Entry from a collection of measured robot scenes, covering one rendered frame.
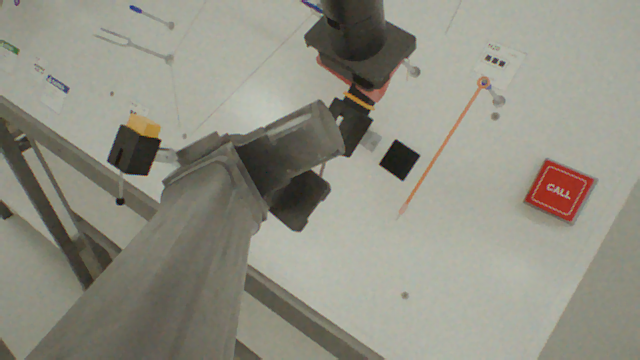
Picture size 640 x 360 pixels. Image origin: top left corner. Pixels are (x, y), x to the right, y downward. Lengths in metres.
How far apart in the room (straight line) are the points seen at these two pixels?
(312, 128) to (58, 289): 1.62
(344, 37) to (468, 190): 0.25
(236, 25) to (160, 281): 0.68
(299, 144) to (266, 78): 0.34
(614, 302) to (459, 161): 1.41
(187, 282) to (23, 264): 1.94
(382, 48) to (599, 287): 1.60
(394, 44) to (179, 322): 0.41
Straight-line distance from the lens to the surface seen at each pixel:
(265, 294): 0.77
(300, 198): 0.56
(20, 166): 1.52
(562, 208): 0.59
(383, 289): 0.67
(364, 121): 0.60
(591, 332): 1.89
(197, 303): 0.18
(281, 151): 0.45
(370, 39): 0.50
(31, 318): 1.96
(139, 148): 0.78
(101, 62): 1.02
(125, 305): 0.17
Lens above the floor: 1.48
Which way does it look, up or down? 45 degrees down
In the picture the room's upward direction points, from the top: straight up
